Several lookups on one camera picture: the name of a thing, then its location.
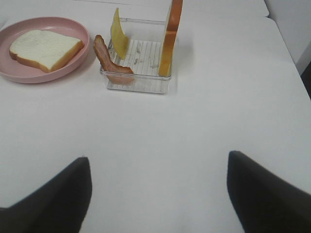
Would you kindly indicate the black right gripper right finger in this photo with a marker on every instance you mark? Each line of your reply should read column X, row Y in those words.
column 263, row 202

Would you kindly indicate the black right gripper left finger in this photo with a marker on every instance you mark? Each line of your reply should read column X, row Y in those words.
column 59, row 206

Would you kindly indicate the bacon strip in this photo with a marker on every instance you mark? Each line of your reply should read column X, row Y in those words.
column 103, row 56

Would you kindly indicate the bread slice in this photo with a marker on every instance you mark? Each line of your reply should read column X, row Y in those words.
column 45, row 50
column 170, row 34

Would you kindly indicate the yellow cheese slice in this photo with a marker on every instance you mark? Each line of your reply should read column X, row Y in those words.
column 119, row 40

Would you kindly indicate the pink round plate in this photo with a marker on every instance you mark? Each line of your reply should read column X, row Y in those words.
column 17, row 72

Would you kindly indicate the right clear plastic container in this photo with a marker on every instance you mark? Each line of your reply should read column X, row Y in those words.
column 143, row 57

